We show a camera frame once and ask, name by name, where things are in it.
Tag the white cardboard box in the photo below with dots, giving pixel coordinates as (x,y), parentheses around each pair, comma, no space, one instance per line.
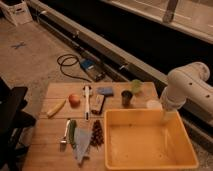
(17,14)

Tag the blue sponge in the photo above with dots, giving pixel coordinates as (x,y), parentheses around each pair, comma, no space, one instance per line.
(106,91)

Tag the green plastic cup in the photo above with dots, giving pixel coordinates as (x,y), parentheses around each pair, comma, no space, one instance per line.
(136,86)

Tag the yellow banana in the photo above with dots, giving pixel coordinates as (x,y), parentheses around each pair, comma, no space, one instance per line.
(51,112)

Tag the bunch of dark grapes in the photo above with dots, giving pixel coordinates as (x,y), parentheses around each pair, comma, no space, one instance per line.
(97,138)

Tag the yellow plastic bin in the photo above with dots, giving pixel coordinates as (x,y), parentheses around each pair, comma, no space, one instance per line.
(140,140)

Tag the grey blue cloth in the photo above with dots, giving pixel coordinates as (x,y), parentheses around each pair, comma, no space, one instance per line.
(82,140)

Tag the wooden board eraser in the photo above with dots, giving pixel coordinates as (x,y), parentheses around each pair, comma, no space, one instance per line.
(98,104)

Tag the blue power box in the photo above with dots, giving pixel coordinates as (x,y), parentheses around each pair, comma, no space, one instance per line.
(93,71)

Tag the silver peeler tool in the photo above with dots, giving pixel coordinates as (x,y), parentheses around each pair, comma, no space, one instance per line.
(64,139)

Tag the dark metal cup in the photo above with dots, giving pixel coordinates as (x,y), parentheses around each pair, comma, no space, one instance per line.
(126,97)

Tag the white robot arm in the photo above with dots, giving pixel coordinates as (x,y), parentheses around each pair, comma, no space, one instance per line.
(187,82)

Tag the red apple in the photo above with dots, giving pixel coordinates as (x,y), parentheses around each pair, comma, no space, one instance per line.
(74,100)

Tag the green cucumber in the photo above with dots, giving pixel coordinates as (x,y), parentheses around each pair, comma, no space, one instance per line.
(72,126)

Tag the black chair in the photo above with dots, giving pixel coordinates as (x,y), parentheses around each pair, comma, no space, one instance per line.
(12,122)

